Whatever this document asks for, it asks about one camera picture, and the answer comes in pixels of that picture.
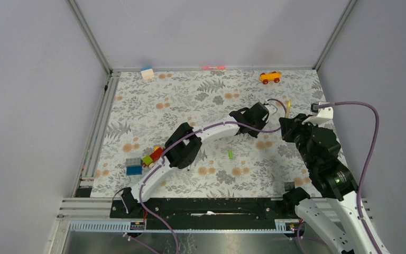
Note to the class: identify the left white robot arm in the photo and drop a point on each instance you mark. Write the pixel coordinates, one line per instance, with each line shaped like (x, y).
(182, 147)

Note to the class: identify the olive yellow marker pen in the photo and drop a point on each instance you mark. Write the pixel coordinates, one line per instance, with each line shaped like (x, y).
(287, 114)

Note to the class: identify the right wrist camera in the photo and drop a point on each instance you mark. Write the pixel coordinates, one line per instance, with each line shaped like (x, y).
(322, 113)

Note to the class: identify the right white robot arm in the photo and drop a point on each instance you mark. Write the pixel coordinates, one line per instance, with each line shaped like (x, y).
(319, 150)

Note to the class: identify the blue white toy brick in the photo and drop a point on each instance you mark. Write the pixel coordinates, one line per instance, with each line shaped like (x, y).
(134, 166)

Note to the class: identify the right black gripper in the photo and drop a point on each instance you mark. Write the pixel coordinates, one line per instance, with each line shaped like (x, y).
(288, 125)

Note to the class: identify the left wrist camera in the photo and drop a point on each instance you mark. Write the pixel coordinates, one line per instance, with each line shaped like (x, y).
(272, 109)

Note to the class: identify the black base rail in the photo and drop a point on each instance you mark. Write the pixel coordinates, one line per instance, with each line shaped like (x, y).
(205, 213)

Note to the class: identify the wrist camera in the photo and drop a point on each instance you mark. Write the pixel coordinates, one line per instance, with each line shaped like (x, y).
(272, 109)
(322, 113)

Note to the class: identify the pink marker pen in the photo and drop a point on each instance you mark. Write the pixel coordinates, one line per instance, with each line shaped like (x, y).
(213, 68)

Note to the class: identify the red yellow toy brick car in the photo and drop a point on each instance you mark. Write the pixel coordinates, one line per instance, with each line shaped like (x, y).
(149, 160)

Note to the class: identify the white block with blue top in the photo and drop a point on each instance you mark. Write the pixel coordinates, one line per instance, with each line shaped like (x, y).
(147, 73)

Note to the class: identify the orange toy car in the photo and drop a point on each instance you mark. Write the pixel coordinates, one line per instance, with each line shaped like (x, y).
(274, 76)

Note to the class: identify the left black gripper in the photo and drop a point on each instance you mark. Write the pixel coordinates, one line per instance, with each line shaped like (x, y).
(263, 121)

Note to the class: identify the floral patterned table mat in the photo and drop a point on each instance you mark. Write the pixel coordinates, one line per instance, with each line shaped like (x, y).
(146, 112)

